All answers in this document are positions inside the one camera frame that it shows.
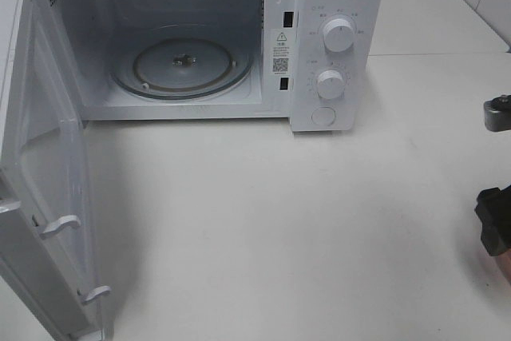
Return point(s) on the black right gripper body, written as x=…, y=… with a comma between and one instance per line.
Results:
x=493, y=210

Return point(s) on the round white door button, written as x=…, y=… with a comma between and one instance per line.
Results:
x=324, y=116

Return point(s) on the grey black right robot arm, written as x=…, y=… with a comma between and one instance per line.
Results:
x=497, y=115

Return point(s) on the lower white microwave knob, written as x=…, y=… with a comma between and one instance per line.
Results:
x=330, y=84

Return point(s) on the white microwave knob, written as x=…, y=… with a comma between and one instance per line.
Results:
x=338, y=33
x=330, y=84

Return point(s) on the upper white microwave knob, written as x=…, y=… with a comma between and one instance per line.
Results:
x=338, y=33

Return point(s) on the white microwave oven body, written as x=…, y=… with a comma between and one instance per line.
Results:
x=93, y=26

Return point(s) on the white warning label sticker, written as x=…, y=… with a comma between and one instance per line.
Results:
x=282, y=50

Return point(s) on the glass microwave turntable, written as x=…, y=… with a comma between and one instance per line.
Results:
x=182, y=62

